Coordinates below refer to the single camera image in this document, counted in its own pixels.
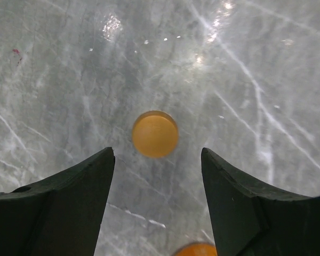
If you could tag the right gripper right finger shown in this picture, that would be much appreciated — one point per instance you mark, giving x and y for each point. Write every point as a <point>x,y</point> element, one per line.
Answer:
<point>251,217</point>

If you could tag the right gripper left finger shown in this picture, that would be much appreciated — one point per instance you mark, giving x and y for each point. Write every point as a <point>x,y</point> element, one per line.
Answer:
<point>58,215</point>

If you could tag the orange bottle cap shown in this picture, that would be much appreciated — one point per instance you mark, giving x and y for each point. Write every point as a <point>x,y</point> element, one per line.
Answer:
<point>155,134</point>

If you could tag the orange juice bottle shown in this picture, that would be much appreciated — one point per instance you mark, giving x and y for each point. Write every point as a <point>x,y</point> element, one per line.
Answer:
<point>197,249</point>

